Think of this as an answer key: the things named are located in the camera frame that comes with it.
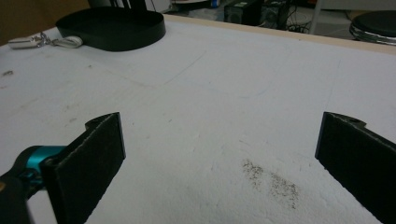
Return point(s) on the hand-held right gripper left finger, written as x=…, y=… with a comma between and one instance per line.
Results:
x=84, y=168

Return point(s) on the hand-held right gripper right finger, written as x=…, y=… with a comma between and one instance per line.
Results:
x=358, y=158

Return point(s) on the black oval tray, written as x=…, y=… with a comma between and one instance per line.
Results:
x=118, y=31

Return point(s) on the black round stool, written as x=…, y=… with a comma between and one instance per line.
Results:
x=376, y=26

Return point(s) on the white metal table leg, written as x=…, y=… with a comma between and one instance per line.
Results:
x=316, y=15

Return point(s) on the white table mat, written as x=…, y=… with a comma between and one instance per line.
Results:
x=218, y=93

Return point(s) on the slim black computer tower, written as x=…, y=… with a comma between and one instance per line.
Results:
x=275, y=14

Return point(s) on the large black computer tower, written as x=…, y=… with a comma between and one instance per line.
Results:
x=241, y=12

